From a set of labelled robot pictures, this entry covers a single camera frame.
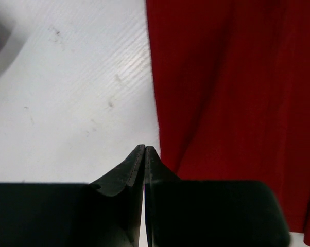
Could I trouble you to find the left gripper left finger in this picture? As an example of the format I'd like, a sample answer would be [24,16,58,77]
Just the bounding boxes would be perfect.
[0,145,145,246]

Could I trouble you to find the red t-shirt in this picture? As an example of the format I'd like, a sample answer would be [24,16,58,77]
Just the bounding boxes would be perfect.
[146,1,310,246]

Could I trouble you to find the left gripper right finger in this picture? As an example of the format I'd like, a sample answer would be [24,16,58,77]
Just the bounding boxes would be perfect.
[145,147,290,247]

